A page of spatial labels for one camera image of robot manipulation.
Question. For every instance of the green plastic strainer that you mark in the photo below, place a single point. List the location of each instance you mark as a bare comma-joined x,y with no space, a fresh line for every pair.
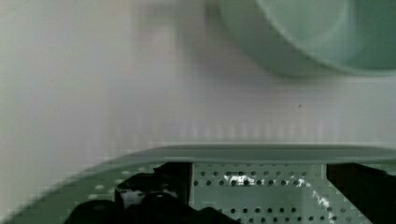
252,184

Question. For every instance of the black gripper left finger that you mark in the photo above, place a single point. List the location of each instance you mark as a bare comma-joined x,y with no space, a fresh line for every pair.
159,197

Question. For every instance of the green mug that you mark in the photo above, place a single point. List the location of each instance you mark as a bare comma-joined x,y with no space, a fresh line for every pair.
310,38

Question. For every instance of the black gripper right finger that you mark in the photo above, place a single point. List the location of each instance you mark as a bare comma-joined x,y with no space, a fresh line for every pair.
371,191

